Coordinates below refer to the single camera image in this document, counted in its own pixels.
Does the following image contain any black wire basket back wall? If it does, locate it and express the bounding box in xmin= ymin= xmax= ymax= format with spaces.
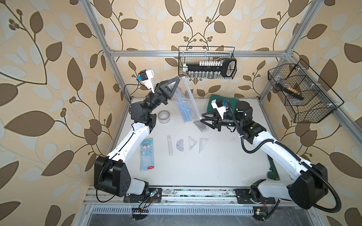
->
xmin=178 ymin=46 xmax=237 ymax=79

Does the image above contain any clear triangle ruler small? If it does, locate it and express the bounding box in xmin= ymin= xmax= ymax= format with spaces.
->
xmin=188 ymin=136 xmax=197 ymax=151

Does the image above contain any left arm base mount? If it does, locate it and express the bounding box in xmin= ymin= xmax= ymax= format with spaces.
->
xmin=123 ymin=185 xmax=163 ymax=203

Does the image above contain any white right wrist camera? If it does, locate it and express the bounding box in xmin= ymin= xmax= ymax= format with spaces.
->
xmin=211 ymin=98 xmax=228 ymax=119

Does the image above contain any green pipe wrench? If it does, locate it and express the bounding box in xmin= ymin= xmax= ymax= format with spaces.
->
xmin=267 ymin=155 xmax=280 ymax=180

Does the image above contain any clear bag of screws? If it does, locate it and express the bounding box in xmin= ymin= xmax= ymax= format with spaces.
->
xmin=193 ymin=121 xmax=210 ymax=132

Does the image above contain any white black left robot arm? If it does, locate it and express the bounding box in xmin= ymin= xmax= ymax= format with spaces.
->
xmin=94 ymin=76 xmax=180 ymax=197

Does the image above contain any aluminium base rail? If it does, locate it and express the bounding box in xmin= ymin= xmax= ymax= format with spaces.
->
xmin=83 ymin=186 xmax=317 ymax=206

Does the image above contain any blue ruler set pouch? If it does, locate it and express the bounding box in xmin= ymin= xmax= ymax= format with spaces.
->
xmin=140 ymin=138 xmax=155 ymax=171

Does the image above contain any clear packing tape roll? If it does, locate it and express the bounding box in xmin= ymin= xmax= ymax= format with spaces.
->
xmin=157 ymin=110 xmax=171 ymax=124

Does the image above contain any aluminium frame post back left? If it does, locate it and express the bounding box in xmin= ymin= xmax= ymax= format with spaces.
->
xmin=80 ymin=0 xmax=132 ymax=101

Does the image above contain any black wire basket right wall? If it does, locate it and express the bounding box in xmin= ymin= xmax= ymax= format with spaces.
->
xmin=268 ymin=59 xmax=345 ymax=123

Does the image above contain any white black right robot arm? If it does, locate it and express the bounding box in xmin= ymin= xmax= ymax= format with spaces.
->
xmin=201 ymin=98 xmax=336 ymax=211

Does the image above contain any clear triangle ruler long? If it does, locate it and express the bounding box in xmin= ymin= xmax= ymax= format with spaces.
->
xmin=199 ymin=138 xmax=209 ymax=153

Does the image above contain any black socket bit holder set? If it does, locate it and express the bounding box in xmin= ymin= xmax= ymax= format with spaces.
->
xmin=182 ymin=58 xmax=237 ymax=79

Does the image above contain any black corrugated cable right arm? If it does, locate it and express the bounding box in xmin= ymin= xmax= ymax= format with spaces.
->
xmin=224 ymin=98 xmax=342 ymax=221

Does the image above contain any green plastic tool case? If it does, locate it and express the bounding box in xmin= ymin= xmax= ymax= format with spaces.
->
xmin=206 ymin=94 xmax=241 ymax=112

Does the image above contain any dark tool in right basket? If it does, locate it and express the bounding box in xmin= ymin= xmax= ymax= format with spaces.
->
xmin=277 ymin=83 xmax=304 ymax=100

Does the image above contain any clear protractor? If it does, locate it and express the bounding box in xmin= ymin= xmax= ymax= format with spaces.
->
xmin=176 ymin=139 xmax=184 ymax=152

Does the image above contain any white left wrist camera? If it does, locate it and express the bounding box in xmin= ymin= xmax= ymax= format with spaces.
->
xmin=137 ymin=69 xmax=155 ymax=93

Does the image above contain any clear straight ruler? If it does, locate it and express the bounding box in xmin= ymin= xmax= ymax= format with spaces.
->
xmin=167 ymin=135 xmax=173 ymax=156

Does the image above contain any black wire basket wall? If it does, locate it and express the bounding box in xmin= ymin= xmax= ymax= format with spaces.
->
xmin=268 ymin=59 xmax=345 ymax=123
xmin=178 ymin=46 xmax=237 ymax=79

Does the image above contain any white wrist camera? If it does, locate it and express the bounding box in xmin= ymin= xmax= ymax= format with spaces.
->
xmin=137 ymin=69 xmax=155 ymax=93
xmin=211 ymin=98 xmax=228 ymax=119

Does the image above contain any aluminium frame post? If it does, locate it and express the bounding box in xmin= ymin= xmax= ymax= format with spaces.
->
xmin=258 ymin=0 xmax=324 ymax=101
xmin=80 ymin=0 xmax=132 ymax=101

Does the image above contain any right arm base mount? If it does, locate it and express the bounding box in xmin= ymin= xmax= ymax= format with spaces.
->
xmin=235 ymin=188 xmax=276 ymax=204

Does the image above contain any aluminium frame post back right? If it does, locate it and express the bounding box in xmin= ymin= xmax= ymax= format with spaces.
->
xmin=258 ymin=0 xmax=324 ymax=101

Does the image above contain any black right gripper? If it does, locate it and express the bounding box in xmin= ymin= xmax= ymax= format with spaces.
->
xmin=201 ymin=109 xmax=243 ymax=132

